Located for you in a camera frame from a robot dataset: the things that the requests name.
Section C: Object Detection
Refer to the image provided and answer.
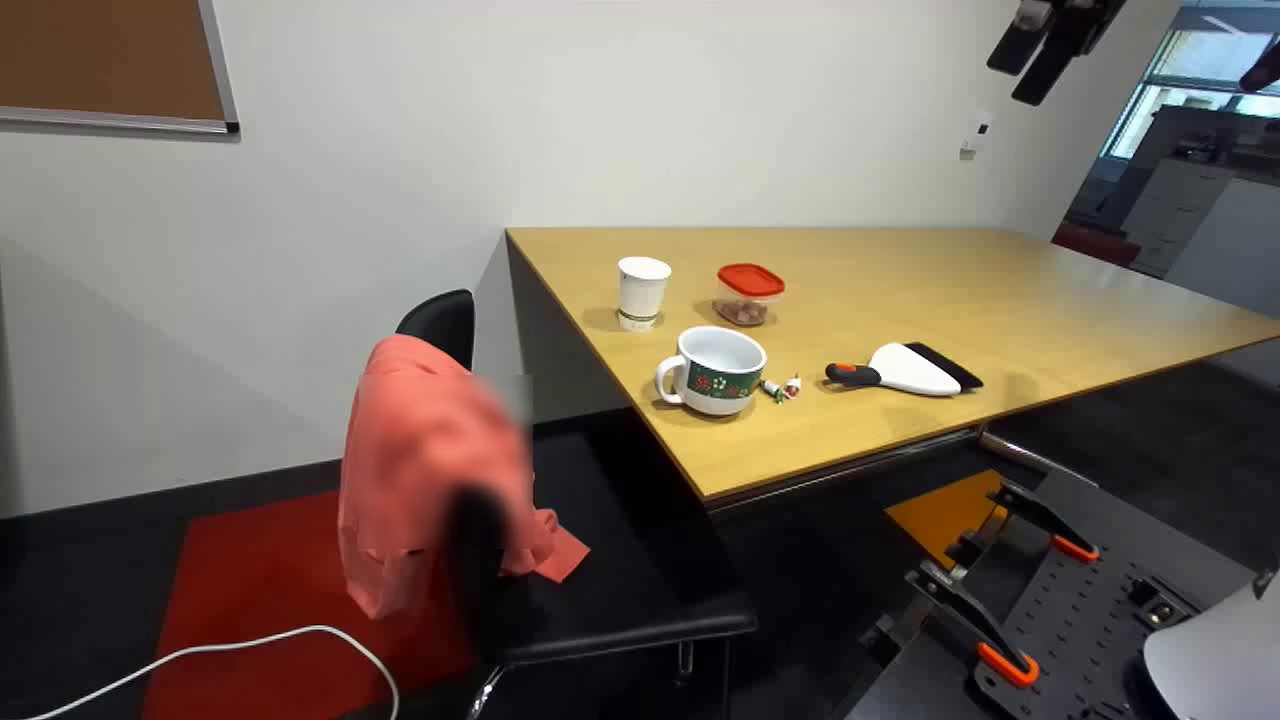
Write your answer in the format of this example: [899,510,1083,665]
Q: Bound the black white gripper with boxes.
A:
[987,0,1123,105]

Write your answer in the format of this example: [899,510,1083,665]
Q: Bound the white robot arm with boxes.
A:
[987,0,1280,720]

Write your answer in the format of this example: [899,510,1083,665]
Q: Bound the white hand brush black bristles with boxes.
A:
[824,339,979,396]

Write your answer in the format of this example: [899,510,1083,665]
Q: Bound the red lidded plastic container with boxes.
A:
[714,261,784,330]

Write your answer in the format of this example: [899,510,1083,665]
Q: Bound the white paper cup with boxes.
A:
[616,257,673,330]

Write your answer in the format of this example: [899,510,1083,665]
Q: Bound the black orange clamp upper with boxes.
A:
[992,486,1101,565]

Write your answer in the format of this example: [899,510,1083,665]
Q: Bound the black orange clamp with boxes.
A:
[992,486,1101,565]
[908,561,1040,689]

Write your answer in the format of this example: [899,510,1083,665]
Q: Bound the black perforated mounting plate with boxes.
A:
[845,474,1256,720]

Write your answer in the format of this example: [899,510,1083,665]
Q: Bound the black orange clamp lower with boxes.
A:
[908,561,1040,689]

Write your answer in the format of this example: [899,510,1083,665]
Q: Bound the salmon pink jacket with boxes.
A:
[338,337,594,620]

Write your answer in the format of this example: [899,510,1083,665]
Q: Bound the black office chair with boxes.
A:
[392,283,759,720]

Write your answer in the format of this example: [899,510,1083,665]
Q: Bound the cork notice board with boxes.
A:
[0,0,239,137]

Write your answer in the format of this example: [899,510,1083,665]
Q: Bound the white cable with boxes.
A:
[30,620,403,720]

